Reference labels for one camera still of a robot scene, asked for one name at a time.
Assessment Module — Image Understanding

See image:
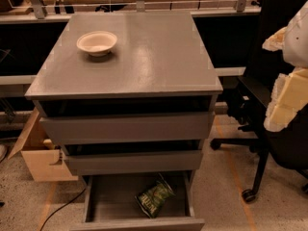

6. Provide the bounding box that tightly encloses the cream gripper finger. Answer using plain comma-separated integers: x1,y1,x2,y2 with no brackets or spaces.
262,27,286,52
264,68,308,132

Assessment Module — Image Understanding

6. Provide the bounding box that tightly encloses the green jalapeno chip bag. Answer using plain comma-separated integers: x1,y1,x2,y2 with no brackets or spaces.
135,173,175,218

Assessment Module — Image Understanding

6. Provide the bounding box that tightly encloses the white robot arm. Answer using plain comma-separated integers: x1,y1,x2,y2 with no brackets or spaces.
262,2,308,132

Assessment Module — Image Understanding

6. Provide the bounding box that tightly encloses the grey top drawer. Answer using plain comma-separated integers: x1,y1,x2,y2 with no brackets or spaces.
40,112,215,144

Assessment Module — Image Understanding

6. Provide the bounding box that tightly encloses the grey drawer cabinet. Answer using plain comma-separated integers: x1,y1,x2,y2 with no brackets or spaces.
24,11,224,178

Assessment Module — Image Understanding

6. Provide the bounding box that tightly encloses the grey middle drawer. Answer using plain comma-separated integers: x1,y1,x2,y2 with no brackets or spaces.
64,150,203,175

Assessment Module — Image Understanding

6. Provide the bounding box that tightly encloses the grey open bottom drawer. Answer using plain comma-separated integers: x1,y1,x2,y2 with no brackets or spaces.
69,171,204,231

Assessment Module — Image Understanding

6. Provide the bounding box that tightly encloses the black office chair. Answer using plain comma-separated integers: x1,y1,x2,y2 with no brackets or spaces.
211,0,308,203

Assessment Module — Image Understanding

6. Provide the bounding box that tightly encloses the white paper bowl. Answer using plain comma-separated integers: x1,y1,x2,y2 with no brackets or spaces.
76,31,117,57

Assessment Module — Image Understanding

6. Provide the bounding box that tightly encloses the cardboard box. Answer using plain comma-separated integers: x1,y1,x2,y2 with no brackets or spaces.
9,109,78,182

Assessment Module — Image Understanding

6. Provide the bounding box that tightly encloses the black floor cable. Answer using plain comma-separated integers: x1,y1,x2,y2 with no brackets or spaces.
38,187,88,231

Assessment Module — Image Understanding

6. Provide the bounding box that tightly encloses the metal frame workbench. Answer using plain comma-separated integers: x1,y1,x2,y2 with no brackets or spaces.
0,0,261,24

